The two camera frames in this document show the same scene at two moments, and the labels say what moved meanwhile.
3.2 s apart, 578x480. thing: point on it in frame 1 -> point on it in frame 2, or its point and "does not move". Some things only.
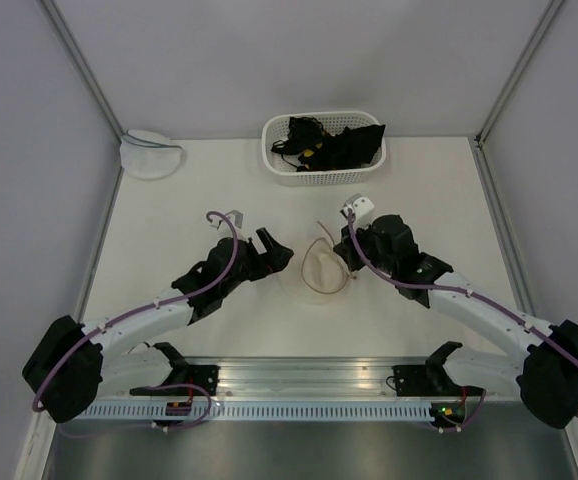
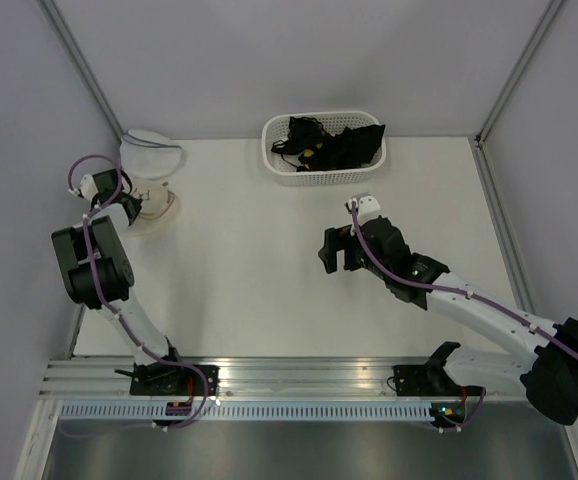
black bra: x=349 y=149 does not move
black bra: x=320 y=150 does not move
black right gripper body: x=366 y=241 does not move
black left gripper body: x=251 y=269 -> x=136 y=204
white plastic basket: x=332 y=122 does not move
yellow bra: x=309 y=152 does not move
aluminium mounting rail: x=305 y=378 does not move
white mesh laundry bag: x=323 y=268 -> x=160 y=199
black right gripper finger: x=348 y=252 -> x=328 y=256
